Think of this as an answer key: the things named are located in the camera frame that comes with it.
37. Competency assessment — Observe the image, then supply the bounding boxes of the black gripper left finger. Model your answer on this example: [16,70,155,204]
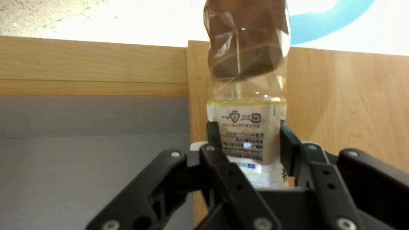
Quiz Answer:
[84,120,283,230]

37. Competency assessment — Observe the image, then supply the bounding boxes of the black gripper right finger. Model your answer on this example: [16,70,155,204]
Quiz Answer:
[278,120,409,230]

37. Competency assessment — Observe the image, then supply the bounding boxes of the clear bottle with brown liquid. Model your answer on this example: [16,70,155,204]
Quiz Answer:
[203,0,291,189]

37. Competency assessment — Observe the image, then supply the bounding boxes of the blue-rimmed round plate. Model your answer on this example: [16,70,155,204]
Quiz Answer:
[288,0,375,46]

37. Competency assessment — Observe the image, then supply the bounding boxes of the wooden wall cabinet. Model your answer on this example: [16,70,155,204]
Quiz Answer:
[0,36,409,230]

